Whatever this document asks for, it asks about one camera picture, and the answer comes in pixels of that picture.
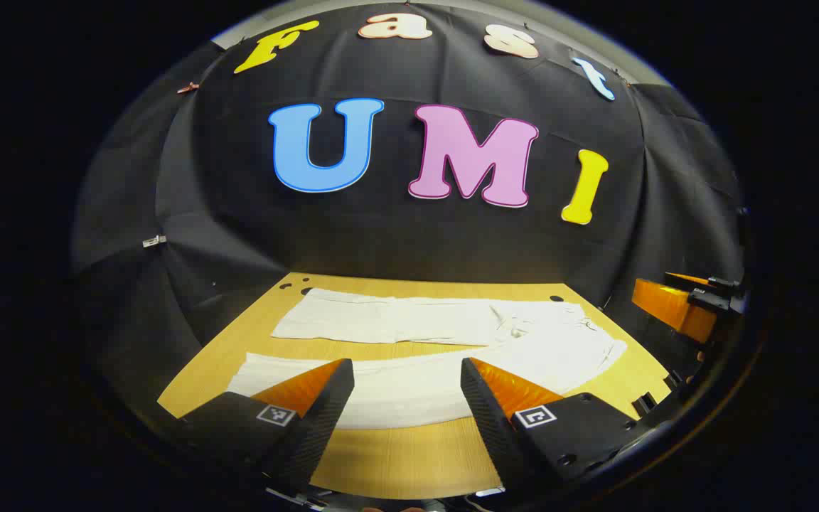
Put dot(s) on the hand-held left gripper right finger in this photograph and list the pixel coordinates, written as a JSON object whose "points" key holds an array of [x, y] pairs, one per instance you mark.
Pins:
{"points": [[489, 419]]}

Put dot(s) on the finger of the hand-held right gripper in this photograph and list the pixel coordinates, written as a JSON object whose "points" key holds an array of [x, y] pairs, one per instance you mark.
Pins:
{"points": [[672, 306]]}

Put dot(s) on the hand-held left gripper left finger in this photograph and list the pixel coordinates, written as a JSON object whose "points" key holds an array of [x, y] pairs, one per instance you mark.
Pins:
{"points": [[324, 419]]}

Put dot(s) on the white jeans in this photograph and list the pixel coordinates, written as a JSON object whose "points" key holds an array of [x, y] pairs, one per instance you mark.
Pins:
{"points": [[416, 320]]}

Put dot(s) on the black backdrop cloth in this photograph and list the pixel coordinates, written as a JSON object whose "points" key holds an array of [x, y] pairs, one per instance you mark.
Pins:
{"points": [[381, 235]]}

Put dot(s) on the silver clip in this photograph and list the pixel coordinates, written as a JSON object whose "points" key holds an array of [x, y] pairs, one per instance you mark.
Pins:
{"points": [[153, 242]]}

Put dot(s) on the copper clip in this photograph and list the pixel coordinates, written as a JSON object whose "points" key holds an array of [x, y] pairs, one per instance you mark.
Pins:
{"points": [[187, 87]]}

